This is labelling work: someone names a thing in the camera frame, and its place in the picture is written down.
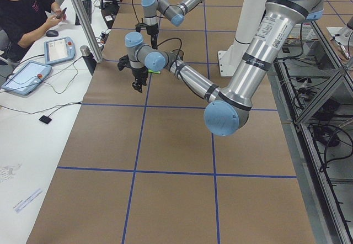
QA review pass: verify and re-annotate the green highlighter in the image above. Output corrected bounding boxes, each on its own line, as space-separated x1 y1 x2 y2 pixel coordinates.
148 70 161 75

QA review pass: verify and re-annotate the dark water bottle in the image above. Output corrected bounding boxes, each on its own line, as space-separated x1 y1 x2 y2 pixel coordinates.
79 45 97 75

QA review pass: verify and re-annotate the black keyboard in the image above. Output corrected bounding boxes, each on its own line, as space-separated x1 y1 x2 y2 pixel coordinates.
74 0 93 26

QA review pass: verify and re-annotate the upper teach pendant tablet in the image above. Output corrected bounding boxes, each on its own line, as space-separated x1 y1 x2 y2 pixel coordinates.
44 37 76 65

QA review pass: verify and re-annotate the teach pendant tablet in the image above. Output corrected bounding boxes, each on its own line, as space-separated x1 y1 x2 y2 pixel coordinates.
1 61 52 96
44 37 76 65

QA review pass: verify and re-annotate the grey computer mouse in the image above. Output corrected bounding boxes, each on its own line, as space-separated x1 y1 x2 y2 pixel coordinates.
46 30 59 38

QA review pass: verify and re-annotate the small black square puck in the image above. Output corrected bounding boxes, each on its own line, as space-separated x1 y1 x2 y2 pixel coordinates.
39 115 52 125

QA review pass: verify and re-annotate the lower teach pendant tablet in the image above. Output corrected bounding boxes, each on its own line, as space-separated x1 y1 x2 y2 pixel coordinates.
1 61 52 96

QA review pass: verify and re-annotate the person in black shirt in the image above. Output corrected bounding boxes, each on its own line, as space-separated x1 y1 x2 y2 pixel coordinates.
1 0 66 62

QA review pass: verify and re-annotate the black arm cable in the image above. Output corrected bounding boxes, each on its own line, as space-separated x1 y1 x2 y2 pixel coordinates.
157 37 184 62

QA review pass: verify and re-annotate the aluminium frame post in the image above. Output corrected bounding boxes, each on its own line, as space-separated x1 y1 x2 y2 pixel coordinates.
71 0 103 63

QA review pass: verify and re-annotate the white camera stand post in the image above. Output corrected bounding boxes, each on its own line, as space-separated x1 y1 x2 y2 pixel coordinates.
218 0 266 77

